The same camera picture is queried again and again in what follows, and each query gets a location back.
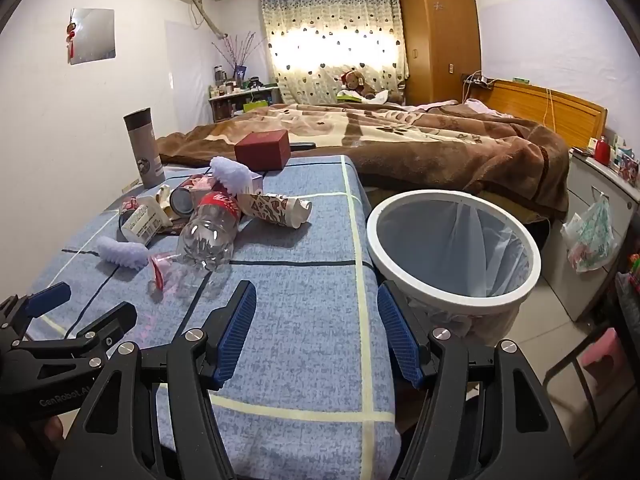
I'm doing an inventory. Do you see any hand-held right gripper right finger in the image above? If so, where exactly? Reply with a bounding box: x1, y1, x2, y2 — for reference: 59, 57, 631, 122
376, 280, 581, 480

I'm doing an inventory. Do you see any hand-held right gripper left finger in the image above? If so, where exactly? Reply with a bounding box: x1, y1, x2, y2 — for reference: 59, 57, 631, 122
52, 280, 258, 480

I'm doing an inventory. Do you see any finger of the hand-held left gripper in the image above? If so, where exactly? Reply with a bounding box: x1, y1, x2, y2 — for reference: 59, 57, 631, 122
0, 281, 72, 346
12, 301, 138, 361

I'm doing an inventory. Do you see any clear plastic bottle red label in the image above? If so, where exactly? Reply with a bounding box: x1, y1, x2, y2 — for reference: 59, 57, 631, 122
177, 191, 242, 273

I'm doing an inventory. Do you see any white labelled carton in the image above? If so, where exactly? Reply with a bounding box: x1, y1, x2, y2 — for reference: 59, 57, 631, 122
120, 197, 171, 247

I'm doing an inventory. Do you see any clear bin liner bag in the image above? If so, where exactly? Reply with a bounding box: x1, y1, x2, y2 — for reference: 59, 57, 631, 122
375, 200, 531, 351

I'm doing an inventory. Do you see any leopard print paper cup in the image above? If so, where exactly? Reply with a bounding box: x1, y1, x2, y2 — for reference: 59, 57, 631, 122
236, 191, 313, 229

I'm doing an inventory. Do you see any red drink can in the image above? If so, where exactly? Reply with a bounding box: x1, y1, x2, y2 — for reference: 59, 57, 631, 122
169, 185, 202, 218

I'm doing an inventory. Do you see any white round bin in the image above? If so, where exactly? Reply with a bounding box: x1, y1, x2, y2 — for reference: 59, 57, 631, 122
366, 190, 542, 356

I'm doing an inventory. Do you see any pink drink carton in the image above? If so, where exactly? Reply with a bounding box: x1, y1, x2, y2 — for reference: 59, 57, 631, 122
182, 174, 223, 196

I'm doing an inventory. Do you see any clear plastic bubble wrap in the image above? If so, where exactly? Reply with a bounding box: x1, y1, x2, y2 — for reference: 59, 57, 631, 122
209, 156, 263, 195

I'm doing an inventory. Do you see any blue checked sheet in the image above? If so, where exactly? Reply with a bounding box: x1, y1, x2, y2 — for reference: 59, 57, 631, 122
25, 154, 401, 480

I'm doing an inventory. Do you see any gray thermos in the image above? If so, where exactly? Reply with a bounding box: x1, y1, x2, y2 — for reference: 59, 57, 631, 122
123, 107, 166, 188

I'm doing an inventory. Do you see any dark red box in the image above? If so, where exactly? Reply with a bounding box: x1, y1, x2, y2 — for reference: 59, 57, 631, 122
234, 129, 291, 171

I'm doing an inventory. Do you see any brown patterned blanket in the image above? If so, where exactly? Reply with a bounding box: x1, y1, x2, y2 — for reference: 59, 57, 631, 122
155, 100, 571, 221

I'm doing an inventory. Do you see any pink stool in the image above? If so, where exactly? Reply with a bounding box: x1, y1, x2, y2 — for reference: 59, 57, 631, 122
580, 327, 621, 386

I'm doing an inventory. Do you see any printed plastic bag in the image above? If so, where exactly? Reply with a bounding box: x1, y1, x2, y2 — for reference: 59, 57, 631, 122
561, 192, 617, 273

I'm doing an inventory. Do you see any black chair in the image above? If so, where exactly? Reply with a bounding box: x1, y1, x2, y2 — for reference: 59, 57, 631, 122
544, 270, 640, 461

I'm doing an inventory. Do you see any gray bedside cabinet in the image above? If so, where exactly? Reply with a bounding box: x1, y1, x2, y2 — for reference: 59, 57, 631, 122
542, 150, 640, 323

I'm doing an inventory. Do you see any white desk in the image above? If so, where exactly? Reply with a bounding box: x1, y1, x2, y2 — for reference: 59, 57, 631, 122
207, 85, 281, 123

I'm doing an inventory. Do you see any row of small bottles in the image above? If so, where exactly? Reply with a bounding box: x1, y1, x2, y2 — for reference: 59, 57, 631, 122
210, 65, 276, 98

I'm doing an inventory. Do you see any brown teddy bear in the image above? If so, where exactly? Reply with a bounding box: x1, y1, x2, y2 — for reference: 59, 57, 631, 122
340, 71, 378, 101

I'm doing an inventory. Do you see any vase with purple branches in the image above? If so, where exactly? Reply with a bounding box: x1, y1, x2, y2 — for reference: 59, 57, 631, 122
212, 30, 266, 81

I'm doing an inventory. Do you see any red hanging ornament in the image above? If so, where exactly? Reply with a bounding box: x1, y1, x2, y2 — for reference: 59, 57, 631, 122
66, 17, 80, 61

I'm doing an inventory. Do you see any wooden headboard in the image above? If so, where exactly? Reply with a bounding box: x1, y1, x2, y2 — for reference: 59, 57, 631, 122
462, 77, 608, 148

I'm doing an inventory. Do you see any colourful picture box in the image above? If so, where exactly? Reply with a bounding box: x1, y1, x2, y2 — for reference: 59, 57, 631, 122
620, 152, 640, 186

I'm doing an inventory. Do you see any wooden wardrobe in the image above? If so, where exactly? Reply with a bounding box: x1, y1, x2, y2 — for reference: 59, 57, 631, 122
398, 0, 482, 106

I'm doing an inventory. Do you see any wrapped air conditioner pipe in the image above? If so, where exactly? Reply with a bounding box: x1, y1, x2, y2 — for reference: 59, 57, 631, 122
185, 0, 228, 41

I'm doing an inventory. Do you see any heart print curtain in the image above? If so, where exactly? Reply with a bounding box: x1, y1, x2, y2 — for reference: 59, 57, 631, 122
257, 0, 411, 106

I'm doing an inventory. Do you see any silver wall sheet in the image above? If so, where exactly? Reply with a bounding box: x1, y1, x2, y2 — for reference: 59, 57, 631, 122
68, 8, 116, 66

